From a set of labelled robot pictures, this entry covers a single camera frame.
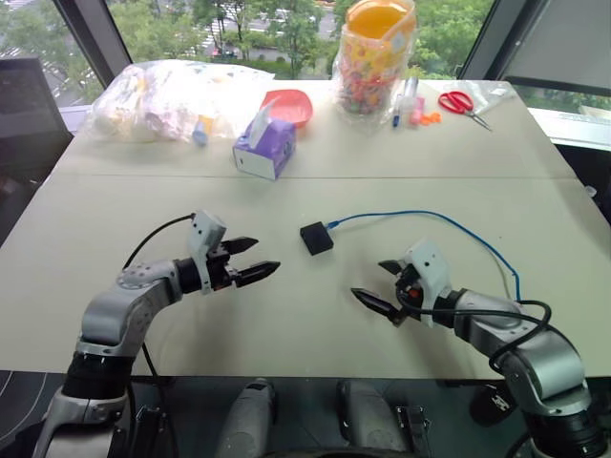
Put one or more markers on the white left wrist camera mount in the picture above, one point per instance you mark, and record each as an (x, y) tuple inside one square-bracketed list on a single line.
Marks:
[(203, 234)]

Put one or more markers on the dark monitor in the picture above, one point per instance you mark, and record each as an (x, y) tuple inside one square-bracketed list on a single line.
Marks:
[(28, 110)]

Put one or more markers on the blue pen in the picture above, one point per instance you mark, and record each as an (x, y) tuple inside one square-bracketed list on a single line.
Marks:
[(397, 114)]

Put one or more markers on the yellow-lidded jar of colourful pieces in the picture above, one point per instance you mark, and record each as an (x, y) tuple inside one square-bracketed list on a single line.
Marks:
[(372, 67)]

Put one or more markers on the black round logo disc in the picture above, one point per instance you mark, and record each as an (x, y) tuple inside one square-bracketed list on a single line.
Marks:
[(494, 403)]

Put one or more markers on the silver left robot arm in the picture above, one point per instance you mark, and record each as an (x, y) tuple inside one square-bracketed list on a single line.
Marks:
[(119, 315)]

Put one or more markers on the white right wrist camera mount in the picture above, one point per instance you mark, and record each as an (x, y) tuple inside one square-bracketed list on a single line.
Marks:
[(429, 272)]

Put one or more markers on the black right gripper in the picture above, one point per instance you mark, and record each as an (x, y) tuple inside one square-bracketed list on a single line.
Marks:
[(408, 298)]

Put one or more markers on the red plastic bowl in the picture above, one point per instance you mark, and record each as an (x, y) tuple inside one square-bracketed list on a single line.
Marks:
[(291, 107)]

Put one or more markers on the small black box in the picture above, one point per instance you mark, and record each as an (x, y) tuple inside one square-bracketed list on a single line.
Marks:
[(316, 237)]

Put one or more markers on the orange small pieces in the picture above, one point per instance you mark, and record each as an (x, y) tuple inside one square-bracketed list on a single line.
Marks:
[(432, 119)]

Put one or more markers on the clear bag of white items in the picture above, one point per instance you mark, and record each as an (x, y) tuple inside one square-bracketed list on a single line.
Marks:
[(167, 100)]

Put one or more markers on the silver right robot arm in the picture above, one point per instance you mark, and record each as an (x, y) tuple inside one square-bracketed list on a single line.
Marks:
[(539, 353)]

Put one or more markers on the clear flat plastic bag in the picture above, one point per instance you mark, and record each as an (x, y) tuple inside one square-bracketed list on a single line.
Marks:
[(491, 93)]

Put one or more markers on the purple white tissue box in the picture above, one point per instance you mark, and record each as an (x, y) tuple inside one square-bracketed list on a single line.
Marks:
[(267, 148)]

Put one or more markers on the dark grey rounded shape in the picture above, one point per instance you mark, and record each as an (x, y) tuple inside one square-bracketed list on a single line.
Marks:
[(248, 420), (367, 420)]

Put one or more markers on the pink small toy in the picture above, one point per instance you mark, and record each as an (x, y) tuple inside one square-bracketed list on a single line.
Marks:
[(418, 112)]

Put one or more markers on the small blue bottle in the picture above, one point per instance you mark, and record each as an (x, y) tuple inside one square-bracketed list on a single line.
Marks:
[(200, 133)]

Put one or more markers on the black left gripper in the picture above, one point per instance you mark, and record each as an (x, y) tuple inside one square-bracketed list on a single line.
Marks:
[(219, 274)]

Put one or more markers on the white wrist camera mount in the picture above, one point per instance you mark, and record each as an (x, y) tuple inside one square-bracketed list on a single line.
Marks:
[(429, 272), (203, 234)]

